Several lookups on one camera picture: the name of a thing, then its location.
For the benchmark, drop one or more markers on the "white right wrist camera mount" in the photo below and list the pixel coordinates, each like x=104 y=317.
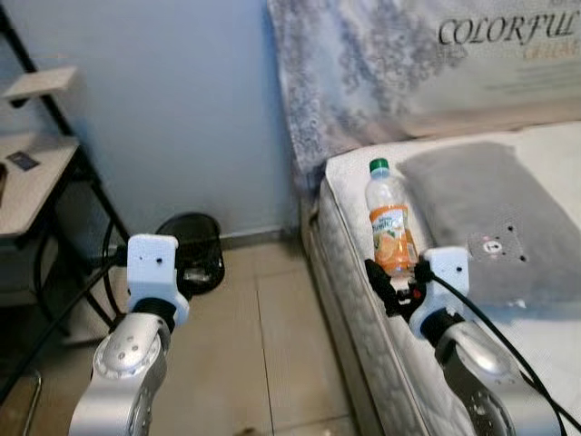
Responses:
x=445 y=272

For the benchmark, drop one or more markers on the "orange drink plastic bottle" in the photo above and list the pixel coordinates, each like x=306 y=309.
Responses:
x=390 y=236

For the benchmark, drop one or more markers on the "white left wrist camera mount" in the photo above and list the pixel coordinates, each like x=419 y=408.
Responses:
x=150 y=263

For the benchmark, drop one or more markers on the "white quilted mattress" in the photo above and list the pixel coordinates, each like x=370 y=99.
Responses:
x=554 y=345

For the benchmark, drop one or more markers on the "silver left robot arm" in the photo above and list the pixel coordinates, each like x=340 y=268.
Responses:
x=127 y=363

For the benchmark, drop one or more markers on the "black frame wooden desk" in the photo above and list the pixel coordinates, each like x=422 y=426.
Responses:
x=36 y=191

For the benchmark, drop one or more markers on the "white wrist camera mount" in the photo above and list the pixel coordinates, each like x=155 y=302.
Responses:
x=445 y=272
x=150 y=263

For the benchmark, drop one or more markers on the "black mesh wastebasket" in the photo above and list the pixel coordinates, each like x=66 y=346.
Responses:
x=201 y=241

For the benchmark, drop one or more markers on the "printed ornament mattress cover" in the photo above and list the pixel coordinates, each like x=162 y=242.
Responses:
x=363 y=73

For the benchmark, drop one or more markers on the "grey bear face pillow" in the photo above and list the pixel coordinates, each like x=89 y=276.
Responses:
x=472 y=191

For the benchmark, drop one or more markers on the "small dark card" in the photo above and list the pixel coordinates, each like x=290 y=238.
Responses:
x=23 y=162

